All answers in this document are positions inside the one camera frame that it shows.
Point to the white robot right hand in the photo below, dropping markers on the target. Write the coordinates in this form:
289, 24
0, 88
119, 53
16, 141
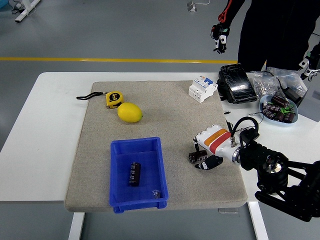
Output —
217, 142

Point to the person's left hand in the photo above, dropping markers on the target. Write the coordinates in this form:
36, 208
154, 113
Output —
312, 62

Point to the person's right hand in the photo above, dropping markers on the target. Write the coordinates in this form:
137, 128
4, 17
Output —
220, 37

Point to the person's right forearm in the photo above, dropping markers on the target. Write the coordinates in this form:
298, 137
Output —
231, 10

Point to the grey box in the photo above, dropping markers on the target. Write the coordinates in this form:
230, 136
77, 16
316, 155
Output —
311, 105

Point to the blue plastic box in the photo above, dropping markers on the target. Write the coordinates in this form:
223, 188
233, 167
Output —
150, 175

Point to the clear bag of blue parts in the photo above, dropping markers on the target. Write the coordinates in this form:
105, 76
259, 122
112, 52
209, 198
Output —
291, 78

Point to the black power brick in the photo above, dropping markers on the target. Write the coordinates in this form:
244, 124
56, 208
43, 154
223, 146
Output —
293, 95

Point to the white floor stand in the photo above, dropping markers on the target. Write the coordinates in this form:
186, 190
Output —
192, 7

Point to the black glossy case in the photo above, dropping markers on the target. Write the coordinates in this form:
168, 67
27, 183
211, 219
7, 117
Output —
235, 82

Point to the person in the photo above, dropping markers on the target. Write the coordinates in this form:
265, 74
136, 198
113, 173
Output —
275, 32

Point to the grey-brown mat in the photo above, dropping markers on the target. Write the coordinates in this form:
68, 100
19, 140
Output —
175, 112

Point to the green connector pieces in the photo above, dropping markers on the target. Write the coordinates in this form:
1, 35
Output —
287, 109

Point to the white circuit breaker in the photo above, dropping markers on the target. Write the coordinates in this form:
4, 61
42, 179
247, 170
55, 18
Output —
201, 88

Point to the clear bag of metal washers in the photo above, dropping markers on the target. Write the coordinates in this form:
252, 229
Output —
262, 85

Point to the light blue bowl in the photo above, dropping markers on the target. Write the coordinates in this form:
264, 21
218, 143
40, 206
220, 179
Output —
265, 100

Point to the small clear part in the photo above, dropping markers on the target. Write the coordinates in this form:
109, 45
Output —
156, 193

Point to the yellow lemon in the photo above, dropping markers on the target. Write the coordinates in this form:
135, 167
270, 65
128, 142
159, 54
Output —
129, 112

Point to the yellow tape measure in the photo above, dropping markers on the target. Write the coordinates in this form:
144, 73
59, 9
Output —
114, 98

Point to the white table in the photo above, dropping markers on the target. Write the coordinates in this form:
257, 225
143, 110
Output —
37, 150

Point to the blue object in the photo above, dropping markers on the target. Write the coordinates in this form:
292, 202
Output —
3, 2

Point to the clear bracket under table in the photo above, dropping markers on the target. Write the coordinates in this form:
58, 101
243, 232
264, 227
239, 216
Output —
227, 212

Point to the white desk leg frame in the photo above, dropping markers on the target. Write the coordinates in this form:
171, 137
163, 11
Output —
23, 13

